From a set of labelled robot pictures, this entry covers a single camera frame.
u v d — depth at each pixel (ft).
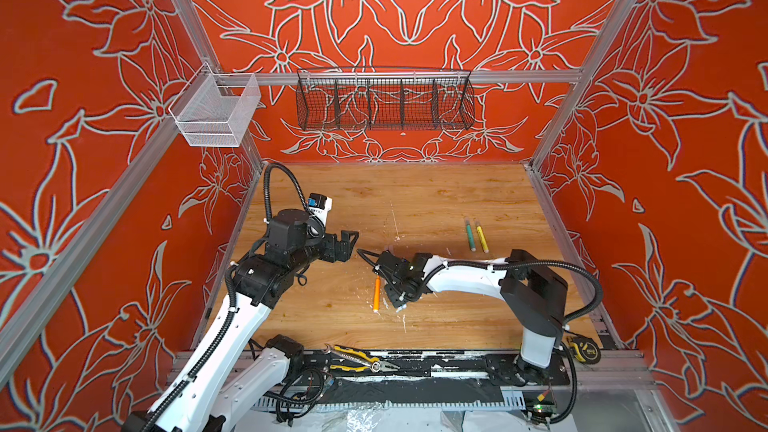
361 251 2.46
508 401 2.28
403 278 2.16
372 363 2.39
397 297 2.10
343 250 2.05
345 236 2.04
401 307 2.71
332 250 2.00
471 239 3.18
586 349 2.42
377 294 2.79
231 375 1.42
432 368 2.44
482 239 3.18
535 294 1.52
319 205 1.97
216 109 3.12
